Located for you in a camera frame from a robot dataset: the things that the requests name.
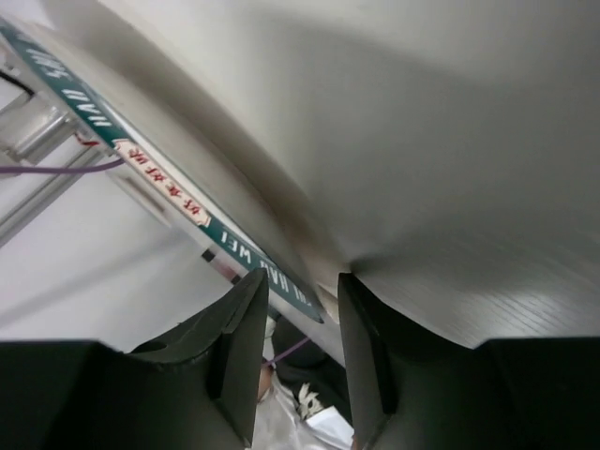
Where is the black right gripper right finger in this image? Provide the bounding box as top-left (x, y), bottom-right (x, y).
top-left (338, 274), bottom-right (599, 449)

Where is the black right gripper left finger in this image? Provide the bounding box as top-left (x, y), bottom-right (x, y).
top-left (1, 269), bottom-right (269, 449)

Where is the teal rimmed white plate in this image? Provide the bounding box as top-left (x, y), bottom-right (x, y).
top-left (1, 1), bottom-right (599, 347)

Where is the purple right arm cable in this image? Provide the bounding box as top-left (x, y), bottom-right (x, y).
top-left (0, 158), bottom-right (124, 177)

